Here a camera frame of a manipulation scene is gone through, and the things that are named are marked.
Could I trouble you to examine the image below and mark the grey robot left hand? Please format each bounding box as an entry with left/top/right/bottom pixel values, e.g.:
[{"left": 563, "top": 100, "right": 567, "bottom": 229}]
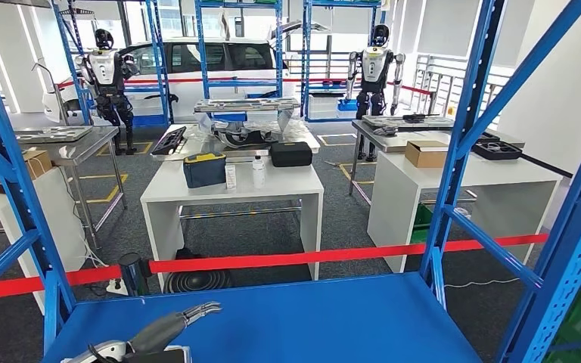
[{"left": 129, "top": 301, "right": 223, "bottom": 354}]

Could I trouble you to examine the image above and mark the black wedge-shaped part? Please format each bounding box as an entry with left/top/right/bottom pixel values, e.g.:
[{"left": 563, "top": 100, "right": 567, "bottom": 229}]
[{"left": 120, "top": 346, "right": 194, "bottom": 363}]

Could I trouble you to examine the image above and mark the large blue steel shelf rack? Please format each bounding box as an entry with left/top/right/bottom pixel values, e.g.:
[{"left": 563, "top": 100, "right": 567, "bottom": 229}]
[{"left": 0, "top": 0, "right": 581, "bottom": 363}]

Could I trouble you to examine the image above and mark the blue background shelf rack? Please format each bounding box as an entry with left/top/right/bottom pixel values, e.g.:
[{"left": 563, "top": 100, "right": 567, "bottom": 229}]
[
  {"left": 301, "top": 0, "right": 387, "bottom": 124},
  {"left": 52, "top": 0, "right": 176, "bottom": 126},
  {"left": 194, "top": 0, "right": 285, "bottom": 124}
]

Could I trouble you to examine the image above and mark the black round base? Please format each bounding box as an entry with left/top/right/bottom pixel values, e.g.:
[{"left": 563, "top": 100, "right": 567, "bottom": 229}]
[{"left": 163, "top": 270, "right": 234, "bottom": 294}]

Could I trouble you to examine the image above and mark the red barrier tape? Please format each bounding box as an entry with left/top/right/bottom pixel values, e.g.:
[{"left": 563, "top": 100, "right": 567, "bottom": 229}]
[{"left": 0, "top": 228, "right": 581, "bottom": 302}]

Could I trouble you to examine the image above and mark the white low cabinet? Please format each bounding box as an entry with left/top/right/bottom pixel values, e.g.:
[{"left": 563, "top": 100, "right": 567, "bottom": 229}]
[{"left": 0, "top": 167, "right": 89, "bottom": 314}]

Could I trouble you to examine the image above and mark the blue and yellow tool bag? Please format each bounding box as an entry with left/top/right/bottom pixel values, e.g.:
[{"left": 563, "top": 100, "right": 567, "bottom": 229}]
[{"left": 182, "top": 152, "right": 227, "bottom": 189}]

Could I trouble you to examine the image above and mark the white plastic bottle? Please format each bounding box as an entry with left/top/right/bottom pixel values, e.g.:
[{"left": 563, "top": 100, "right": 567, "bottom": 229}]
[{"left": 251, "top": 156, "right": 266, "bottom": 189}]

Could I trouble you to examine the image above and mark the white table with blue bag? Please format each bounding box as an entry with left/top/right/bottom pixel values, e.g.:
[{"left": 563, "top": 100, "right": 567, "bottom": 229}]
[{"left": 140, "top": 159, "right": 325, "bottom": 292}]

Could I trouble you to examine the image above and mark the black slotted tray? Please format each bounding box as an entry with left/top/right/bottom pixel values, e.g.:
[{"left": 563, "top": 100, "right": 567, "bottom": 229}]
[{"left": 151, "top": 126, "right": 188, "bottom": 157}]

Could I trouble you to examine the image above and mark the steel table with cardboard box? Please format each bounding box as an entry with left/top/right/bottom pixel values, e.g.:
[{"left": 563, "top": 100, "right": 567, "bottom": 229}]
[{"left": 14, "top": 125, "right": 129, "bottom": 249}]

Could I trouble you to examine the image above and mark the open cardboard box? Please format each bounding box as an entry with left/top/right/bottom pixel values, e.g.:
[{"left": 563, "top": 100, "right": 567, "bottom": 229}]
[{"left": 0, "top": 149, "right": 54, "bottom": 184}]

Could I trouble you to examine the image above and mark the black zip case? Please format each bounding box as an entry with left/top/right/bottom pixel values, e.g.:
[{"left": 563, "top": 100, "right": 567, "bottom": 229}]
[{"left": 269, "top": 141, "right": 313, "bottom": 169}]

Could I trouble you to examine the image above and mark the flat silver metal panel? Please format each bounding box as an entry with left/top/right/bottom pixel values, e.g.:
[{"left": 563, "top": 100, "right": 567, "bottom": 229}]
[{"left": 14, "top": 125, "right": 94, "bottom": 144}]

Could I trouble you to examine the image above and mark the table with plastic wrap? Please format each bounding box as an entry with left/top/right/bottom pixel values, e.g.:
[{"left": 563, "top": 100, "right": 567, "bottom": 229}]
[{"left": 151, "top": 119, "right": 322, "bottom": 161}]

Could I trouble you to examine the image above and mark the silver car body panel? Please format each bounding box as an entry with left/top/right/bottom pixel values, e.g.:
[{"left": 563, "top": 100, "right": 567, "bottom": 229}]
[{"left": 194, "top": 98, "right": 302, "bottom": 115}]

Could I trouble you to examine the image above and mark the humanoid robot with dark legs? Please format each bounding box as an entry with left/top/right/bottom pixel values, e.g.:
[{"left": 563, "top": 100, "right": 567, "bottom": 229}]
[{"left": 77, "top": 28, "right": 141, "bottom": 157}]

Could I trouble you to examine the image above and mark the white storage bin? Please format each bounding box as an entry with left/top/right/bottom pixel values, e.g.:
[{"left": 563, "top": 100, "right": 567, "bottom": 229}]
[{"left": 308, "top": 94, "right": 344, "bottom": 120}]

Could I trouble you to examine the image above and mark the small green bin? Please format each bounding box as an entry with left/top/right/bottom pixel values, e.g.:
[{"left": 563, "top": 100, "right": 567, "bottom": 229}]
[{"left": 410, "top": 203, "right": 434, "bottom": 244}]

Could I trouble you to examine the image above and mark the white car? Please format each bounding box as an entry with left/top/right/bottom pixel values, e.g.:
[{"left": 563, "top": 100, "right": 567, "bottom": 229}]
[{"left": 42, "top": 37, "right": 302, "bottom": 124}]

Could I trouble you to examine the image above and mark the steel table with metal panel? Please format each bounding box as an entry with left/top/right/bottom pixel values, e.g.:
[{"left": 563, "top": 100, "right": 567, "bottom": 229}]
[{"left": 349, "top": 116, "right": 526, "bottom": 206}]

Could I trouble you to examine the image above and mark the closed cardboard box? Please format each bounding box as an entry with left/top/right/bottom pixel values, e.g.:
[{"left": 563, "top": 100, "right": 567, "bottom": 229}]
[{"left": 404, "top": 140, "right": 450, "bottom": 169}]

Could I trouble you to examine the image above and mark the grey metal panel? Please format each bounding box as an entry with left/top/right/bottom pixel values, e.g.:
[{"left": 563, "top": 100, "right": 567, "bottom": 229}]
[{"left": 361, "top": 113, "right": 456, "bottom": 130}]

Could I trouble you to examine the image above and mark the humanoid robot with silver arms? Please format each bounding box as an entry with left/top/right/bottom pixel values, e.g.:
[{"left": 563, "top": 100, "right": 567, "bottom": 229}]
[{"left": 346, "top": 23, "right": 407, "bottom": 161}]

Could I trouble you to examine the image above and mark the white table with cardboard box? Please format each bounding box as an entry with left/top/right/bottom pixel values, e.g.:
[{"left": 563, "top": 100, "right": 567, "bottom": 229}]
[{"left": 367, "top": 150, "right": 563, "bottom": 274}]

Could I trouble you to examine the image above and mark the black parts tray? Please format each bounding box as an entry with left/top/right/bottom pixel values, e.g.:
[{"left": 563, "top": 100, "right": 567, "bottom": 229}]
[{"left": 472, "top": 138, "right": 524, "bottom": 161}]

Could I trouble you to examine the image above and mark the dark barrier post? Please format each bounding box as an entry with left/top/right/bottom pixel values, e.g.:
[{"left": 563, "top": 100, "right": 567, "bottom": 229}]
[{"left": 119, "top": 253, "right": 152, "bottom": 297}]

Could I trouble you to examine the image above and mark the white floor cable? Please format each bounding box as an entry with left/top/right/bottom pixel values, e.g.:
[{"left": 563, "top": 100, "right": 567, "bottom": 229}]
[{"left": 443, "top": 278, "right": 522, "bottom": 290}]

